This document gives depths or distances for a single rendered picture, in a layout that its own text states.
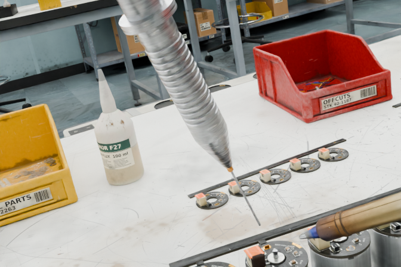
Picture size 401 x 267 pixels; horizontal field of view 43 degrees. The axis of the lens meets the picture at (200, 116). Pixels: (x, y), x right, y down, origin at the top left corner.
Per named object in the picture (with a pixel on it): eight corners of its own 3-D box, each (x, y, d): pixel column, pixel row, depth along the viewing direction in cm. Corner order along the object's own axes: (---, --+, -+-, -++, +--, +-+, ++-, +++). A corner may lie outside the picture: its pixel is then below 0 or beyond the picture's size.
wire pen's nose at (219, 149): (206, 173, 17) (187, 140, 16) (225, 151, 17) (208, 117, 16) (231, 181, 16) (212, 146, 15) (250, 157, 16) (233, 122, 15)
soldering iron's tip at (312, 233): (301, 247, 18) (325, 239, 17) (293, 235, 18) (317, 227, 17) (305, 239, 18) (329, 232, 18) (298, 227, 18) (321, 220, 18)
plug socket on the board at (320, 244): (336, 245, 20) (335, 230, 20) (317, 251, 20) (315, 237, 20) (326, 235, 21) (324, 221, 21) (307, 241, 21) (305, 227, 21)
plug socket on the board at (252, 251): (272, 267, 20) (270, 252, 19) (252, 274, 19) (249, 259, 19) (264, 256, 20) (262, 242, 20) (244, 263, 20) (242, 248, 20)
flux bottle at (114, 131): (100, 180, 45) (71, 73, 42) (130, 165, 47) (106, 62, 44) (120, 189, 43) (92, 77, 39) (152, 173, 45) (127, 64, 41)
